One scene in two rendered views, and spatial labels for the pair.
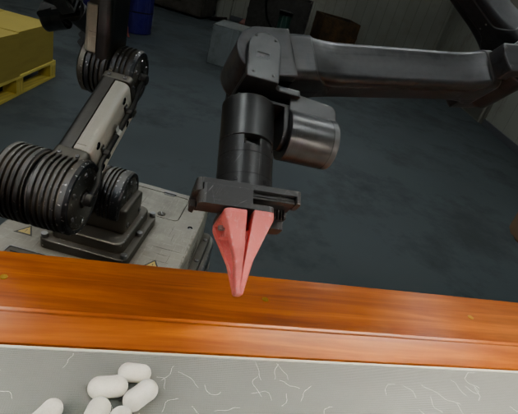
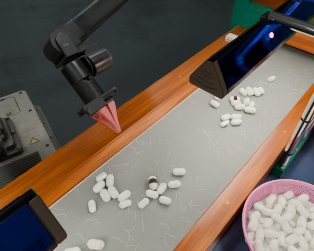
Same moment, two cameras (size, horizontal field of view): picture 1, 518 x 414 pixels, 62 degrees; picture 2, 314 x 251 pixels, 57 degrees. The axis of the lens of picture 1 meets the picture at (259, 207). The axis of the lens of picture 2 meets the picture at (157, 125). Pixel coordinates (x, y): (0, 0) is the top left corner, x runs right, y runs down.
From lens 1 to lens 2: 0.36 m
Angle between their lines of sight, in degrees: 31
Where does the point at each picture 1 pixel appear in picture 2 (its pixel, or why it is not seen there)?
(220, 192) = (93, 106)
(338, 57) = (86, 20)
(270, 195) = (107, 94)
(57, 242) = not seen: outside the picture
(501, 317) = (188, 68)
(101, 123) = not seen: outside the picture
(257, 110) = (79, 66)
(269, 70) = (72, 48)
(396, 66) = (107, 6)
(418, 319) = (165, 91)
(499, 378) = (198, 91)
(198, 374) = (117, 162)
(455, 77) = not seen: outside the picture
